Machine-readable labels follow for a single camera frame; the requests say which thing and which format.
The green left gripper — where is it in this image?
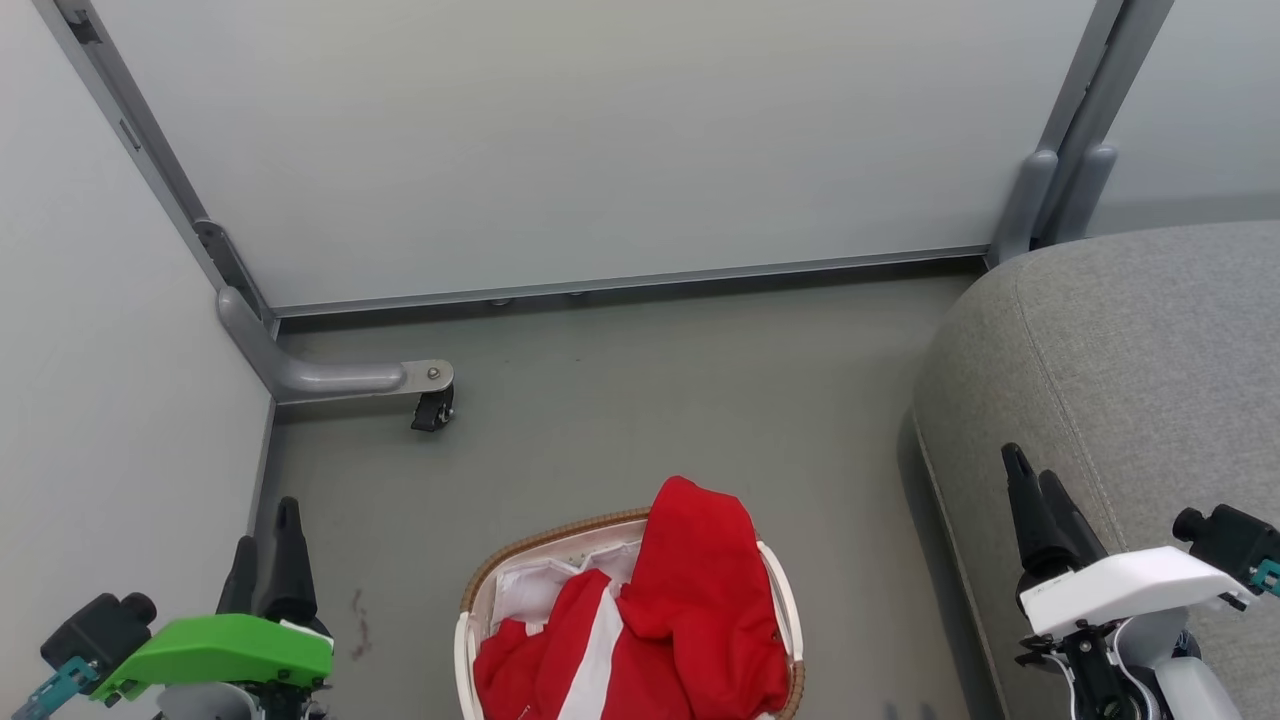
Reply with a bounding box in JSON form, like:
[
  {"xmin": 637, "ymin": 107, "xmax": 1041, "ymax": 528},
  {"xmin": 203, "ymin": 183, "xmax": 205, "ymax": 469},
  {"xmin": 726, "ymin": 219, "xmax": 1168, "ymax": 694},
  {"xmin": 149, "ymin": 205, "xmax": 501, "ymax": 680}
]
[{"xmin": 93, "ymin": 496, "xmax": 335, "ymax": 720}]

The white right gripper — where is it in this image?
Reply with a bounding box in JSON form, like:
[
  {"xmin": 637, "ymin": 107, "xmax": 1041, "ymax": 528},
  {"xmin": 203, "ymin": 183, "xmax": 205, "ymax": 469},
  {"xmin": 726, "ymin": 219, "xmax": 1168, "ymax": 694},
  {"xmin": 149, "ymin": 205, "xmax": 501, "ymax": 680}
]
[{"xmin": 1001, "ymin": 442, "xmax": 1253, "ymax": 720}]

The red and white garment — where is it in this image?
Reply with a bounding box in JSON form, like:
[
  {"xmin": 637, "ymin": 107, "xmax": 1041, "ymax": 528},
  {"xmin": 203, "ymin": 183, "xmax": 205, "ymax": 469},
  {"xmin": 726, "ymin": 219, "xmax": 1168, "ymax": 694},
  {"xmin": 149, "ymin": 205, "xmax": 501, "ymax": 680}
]
[{"xmin": 472, "ymin": 476, "xmax": 792, "ymax": 720}]

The grey fabric sofa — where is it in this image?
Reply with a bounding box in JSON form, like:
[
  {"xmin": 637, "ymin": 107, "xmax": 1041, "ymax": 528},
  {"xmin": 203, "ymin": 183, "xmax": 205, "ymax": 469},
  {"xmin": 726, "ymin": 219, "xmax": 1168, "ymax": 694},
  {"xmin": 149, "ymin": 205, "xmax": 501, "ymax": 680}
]
[{"xmin": 910, "ymin": 220, "xmax": 1280, "ymax": 720}]

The grey partition foot bar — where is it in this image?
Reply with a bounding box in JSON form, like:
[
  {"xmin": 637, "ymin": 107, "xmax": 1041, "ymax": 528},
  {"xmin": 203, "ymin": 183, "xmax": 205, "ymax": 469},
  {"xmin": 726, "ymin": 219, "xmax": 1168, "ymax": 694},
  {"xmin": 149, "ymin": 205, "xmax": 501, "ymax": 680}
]
[{"xmin": 216, "ymin": 286, "xmax": 457, "ymax": 407}]

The black caster wheel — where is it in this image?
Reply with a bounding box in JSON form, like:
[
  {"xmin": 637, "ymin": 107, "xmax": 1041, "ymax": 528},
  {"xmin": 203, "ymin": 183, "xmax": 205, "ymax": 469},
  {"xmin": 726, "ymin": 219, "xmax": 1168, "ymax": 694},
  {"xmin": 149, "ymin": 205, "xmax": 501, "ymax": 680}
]
[{"xmin": 409, "ymin": 384, "xmax": 457, "ymax": 434}]

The white basket liner cloth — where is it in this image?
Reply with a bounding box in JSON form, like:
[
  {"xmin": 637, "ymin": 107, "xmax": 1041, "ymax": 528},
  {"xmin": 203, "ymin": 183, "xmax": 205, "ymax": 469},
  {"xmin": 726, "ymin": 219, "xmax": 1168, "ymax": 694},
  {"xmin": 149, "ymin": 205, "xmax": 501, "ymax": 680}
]
[{"xmin": 488, "ymin": 543, "xmax": 647, "ymax": 641}]

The white laundry basket brown rim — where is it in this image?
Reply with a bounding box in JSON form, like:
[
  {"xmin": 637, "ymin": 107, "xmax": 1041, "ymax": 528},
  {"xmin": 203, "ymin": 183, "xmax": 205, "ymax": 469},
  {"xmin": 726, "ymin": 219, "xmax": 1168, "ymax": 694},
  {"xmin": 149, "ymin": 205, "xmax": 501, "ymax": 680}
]
[{"xmin": 453, "ymin": 507, "xmax": 807, "ymax": 720}]

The grey partition foot stub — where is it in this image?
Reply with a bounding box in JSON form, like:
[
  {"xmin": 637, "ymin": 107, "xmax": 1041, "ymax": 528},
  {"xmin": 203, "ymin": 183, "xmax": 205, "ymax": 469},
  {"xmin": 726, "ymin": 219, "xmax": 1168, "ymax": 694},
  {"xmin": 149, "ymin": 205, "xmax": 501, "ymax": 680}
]
[
  {"xmin": 988, "ymin": 148, "xmax": 1059, "ymax": 267},
  {"xmin": 1050, "ymin": 143, "xmax": 1119, "ymax": 247}
]

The teal left camera plug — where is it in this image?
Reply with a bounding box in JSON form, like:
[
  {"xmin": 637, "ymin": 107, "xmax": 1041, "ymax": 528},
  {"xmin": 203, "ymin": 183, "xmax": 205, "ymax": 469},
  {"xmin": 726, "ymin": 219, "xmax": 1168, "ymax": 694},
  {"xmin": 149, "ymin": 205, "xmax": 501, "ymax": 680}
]
[{"xmin": 8, "ymin": 658, "xmax": 103, "ymax": 720}]

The grey double partition post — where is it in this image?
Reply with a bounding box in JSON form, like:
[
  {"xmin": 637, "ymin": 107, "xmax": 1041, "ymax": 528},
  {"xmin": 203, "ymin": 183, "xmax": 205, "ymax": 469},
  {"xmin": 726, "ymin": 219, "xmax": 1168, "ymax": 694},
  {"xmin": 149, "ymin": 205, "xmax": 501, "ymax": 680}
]
[{"xmin": 1030, "ymin": 0, "xmax": 1177, "ymax": 246}]

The grey partition corner post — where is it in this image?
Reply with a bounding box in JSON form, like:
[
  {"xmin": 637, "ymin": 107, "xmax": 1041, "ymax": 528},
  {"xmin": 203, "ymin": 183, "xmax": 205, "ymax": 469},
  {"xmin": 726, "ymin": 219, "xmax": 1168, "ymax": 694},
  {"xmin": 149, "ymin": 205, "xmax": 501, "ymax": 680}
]
[{"xmin": 33, "ymin": 0, "xmax": 278, "ymax": 323}]

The grey partition bottom rail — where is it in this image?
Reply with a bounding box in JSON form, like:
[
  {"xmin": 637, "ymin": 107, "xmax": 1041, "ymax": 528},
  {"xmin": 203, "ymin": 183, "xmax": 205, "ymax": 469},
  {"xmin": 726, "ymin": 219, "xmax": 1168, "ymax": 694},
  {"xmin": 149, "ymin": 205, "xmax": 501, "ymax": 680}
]
[{"xmin": 270, "ymin": 244, "xmax": 993, "ymax": 321}]

